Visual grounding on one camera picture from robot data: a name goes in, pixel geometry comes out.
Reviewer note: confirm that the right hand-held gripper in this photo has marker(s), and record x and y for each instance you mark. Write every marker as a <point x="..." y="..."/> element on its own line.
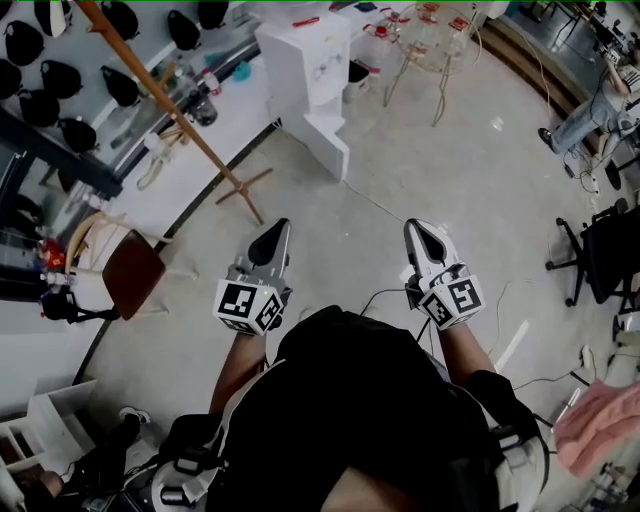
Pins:
<point x="460" y="300"/>

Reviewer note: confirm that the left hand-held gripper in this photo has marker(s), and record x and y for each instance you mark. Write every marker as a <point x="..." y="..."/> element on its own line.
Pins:
<point x="240" y="300"/>

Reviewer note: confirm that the white water dispenser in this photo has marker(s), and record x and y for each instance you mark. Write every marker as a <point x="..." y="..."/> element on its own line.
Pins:
<point x="290" y="60"/>

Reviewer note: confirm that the person's right forearm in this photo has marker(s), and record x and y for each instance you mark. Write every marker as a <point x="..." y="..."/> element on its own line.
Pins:
<point x="465" y="350"/>

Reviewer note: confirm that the person's left forearm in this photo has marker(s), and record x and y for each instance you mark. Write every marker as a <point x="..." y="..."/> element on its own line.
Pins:
<point x="235" y="365"/>

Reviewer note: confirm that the clear bottle with red cap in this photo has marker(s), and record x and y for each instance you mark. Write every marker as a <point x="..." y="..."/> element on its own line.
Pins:
<point x="429" y="25"/>
<point x="377" y="50"/>
<point x="459" y="37"/>

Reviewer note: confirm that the wooden coat rack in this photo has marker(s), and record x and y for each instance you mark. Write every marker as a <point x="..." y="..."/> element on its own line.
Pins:
<point x="199" y="137"/>

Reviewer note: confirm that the brown seat wooden chair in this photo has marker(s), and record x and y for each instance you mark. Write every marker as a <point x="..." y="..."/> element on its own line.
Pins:
<point x="132" y="272"/>

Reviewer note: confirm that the dark glass jar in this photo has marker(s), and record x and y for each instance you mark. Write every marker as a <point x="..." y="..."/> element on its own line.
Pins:
<point x="205" y="112"/>

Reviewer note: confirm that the person's black shirt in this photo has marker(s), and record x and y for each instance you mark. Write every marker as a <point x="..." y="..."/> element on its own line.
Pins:
<point x="360" y="400"/>

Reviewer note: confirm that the teal cloth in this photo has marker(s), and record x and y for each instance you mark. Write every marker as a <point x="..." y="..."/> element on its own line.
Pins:
<point x="241" y="71"/>

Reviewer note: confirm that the black office chair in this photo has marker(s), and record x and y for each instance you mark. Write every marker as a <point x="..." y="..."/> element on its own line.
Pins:
<point x="607" y="255"/>

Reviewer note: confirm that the white trash bin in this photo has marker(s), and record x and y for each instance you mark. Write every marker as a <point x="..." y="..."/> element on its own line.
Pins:
<point x="357" y="72"/>

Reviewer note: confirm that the white power strip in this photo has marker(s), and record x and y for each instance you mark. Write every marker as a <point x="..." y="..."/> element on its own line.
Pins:
<point x="586" y="356"/>

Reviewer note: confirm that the red bag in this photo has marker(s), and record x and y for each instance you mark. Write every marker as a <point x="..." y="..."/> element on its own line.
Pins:
<point x="52" y="255"/>

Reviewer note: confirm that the red flat tool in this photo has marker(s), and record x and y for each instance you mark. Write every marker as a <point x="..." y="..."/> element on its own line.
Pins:
<point x="306" y="21"/>

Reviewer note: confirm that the pink cloth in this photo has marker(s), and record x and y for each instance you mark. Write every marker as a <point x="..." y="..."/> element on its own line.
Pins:
<point x="600" y="425"/>

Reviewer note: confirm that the white shelf unit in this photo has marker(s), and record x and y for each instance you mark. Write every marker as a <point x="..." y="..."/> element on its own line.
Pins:
<point x="55" y="415"/>

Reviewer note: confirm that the row of black bags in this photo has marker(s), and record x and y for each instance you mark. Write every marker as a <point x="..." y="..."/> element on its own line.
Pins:
<point x="22" y="42"/>

